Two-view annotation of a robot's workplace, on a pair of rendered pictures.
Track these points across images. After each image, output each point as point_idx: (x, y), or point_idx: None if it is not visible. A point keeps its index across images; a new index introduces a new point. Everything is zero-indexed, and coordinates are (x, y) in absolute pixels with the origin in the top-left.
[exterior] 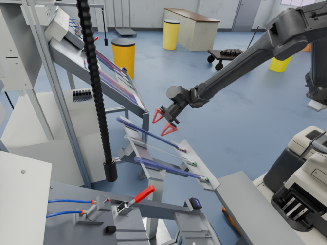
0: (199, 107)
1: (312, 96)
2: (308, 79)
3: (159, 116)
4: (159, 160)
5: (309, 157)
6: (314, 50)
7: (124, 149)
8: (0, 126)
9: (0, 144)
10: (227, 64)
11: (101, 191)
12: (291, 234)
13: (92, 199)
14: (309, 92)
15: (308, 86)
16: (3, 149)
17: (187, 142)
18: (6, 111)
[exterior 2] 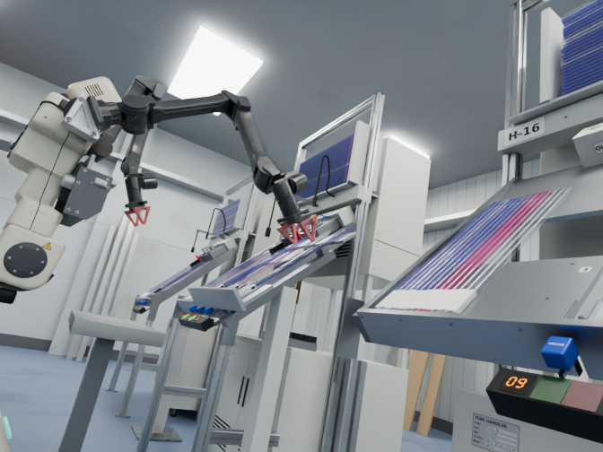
0: (260, 190)
1: (143, 133)
2: (146, 113)
3: (306, 229)
4: (285, 279)
5: (56, 213)
6: (211, 112)
7: (329, 251)
8: (352, 199)
9: (359, 212)
10: (259, 136)
11: (319, 228)
12: (81, 313)
13: (320, 226)
14: (135, 126)
15: (140, 120)
16: (358, 213)
17: (229, 289)
18: (356, 196)
